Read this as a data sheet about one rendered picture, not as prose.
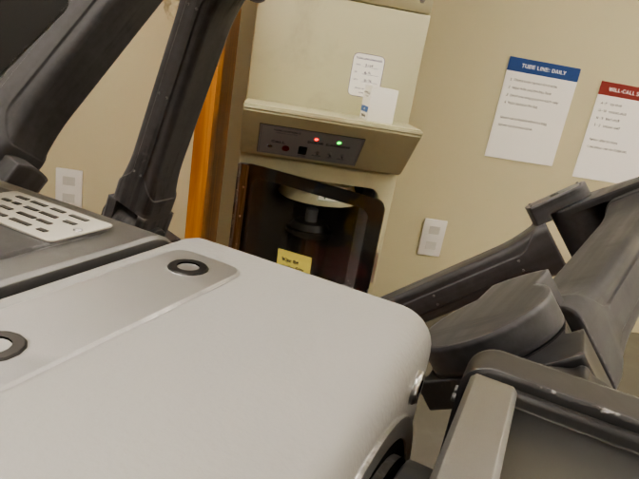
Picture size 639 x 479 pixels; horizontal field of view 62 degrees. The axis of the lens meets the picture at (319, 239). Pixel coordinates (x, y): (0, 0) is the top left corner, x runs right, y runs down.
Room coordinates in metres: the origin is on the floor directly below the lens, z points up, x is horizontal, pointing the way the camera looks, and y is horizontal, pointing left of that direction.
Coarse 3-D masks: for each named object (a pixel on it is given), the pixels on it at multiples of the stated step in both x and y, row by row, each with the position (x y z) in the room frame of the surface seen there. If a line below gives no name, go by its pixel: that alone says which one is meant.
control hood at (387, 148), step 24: (264, 120) 0.95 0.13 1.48; (288, 120) 0.95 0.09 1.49; (312, 120) 0.95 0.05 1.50; (336, 120) 0.95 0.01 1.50; (360, 120) 0.98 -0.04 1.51; (240, 144) 1.01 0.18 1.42; (384, 144) 0.99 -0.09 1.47; (408, 144) 0.99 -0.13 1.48; (360, 168) 1.05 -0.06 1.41; (384, 168) 1.05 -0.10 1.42
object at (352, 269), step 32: (256, 192) 1.01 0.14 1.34; (288, 192) 0.98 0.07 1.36; (320, 192) 0.95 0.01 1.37; (352, 192) 0.92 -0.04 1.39; (256, 224) 1.01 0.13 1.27; (288, 224) 0.98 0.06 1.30; (320, 224) 0.95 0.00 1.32; (352, 224) 0.92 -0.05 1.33; (256, 256) 1.00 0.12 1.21; (320, 256) 0.94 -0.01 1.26; (352, 256) 0.91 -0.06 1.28; (352, 288) 0.91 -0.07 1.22
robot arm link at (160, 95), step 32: (192, 0) 0.63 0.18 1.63; (224, 0) 0.63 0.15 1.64; (256, 0) 0.64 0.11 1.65; (192, 32) 0.63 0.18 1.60; (224, 32) 0.66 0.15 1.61; (192, 64) 0.64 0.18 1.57; (160, 96) 0.65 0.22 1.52; (192, 96) 0.66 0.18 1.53; (160, 128) 0.65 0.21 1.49; (192, 128) 0.68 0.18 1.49; (160, 160) 0.65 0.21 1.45; (128, 192) 0.66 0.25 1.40; (160, 192) 0.66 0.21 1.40; (160, 224) 0.69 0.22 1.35
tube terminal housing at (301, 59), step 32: (288, 0) 1.05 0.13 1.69; (320, 0) 1.06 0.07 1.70; (256, 32) 1.04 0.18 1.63; (288, 32) 1.05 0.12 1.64; (320, 32) 1.06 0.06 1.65; (352, 32) 1.07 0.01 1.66; (384, 32) 1.08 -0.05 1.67; (416, 32) 1.08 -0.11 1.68; (256, 64) 1.04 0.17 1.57; (288, 64) 1.05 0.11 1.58; (320, 64) 1.06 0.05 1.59; (416, 64) 1.09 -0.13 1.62; (256, 96) 1.04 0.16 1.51; (288, 96) 1.05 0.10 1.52; (320, 96) 1.06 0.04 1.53; (352, 96) 1.07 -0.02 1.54; (256, 160) 1.05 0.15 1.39; (288, 160) 1.06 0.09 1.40; (384, 192) 1.08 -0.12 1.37; (384, 224) 1.09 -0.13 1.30
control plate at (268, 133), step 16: (272, 128) 0.96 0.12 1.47; (288, 128) 0.96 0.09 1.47; (272, 144) 1.00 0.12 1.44; (288, 144) 1.00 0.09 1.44; (304, 144) 1.00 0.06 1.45; (320, 144) 1.00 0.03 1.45; (336, 144) 0.99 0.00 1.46; (352, 144) 0.99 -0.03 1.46; (320, 160) 1.03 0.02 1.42; (336, 160) 1.03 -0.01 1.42; (352, 160) 1.03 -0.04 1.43
